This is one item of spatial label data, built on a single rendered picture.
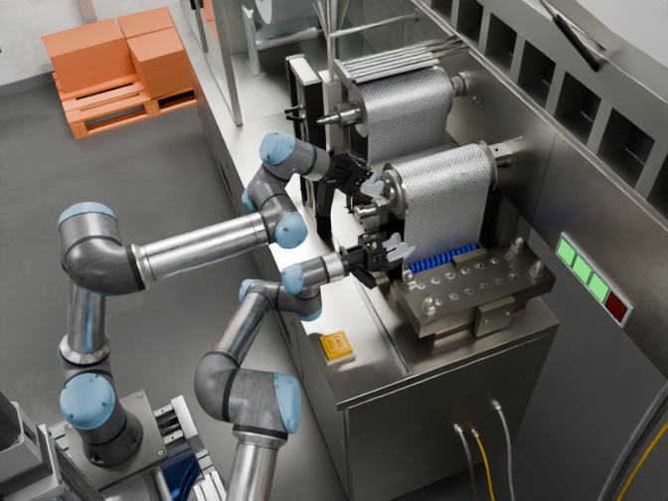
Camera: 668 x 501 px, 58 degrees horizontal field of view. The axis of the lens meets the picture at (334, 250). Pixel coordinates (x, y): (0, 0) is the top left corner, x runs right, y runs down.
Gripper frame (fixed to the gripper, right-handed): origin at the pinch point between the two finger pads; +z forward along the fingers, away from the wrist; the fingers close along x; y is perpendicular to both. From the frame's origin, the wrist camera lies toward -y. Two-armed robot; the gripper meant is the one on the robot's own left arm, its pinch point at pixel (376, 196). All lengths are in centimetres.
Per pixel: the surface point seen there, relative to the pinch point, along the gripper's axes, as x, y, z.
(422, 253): -7.8, -7.4, 20.1
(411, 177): -4.2, 10.1, 1.4
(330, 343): -17.2, -37.2, 4.2
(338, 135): 66, -14, 29
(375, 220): 1.5, -7.4, 6.8
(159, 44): 278, -85, 29
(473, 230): -7.8, 4.8, 29.8
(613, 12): 77, 78, 114
